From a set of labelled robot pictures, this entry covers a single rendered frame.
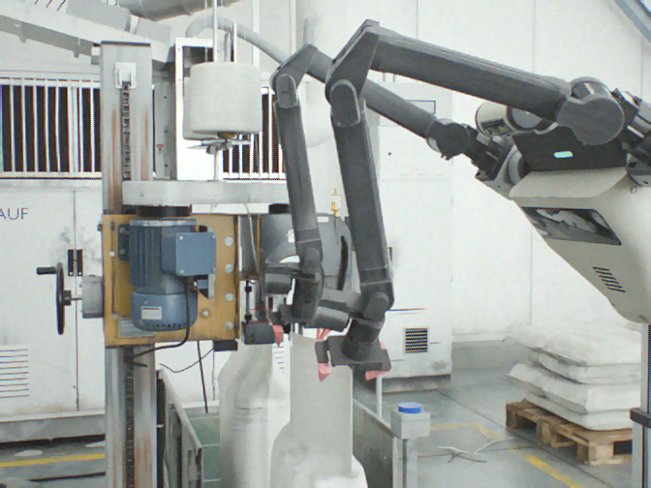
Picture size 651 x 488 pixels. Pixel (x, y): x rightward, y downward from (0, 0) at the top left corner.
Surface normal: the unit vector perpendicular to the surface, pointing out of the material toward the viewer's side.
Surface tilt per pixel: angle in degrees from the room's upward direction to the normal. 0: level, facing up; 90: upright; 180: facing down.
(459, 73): 113
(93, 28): 90
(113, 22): 88
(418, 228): 90
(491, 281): 90
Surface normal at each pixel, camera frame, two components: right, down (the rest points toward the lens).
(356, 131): 0.04, 0.62
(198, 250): 0.65, 0.04
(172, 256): -0.77, 0.04
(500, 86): -0.03, 0.44
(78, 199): 0.29, 0.05
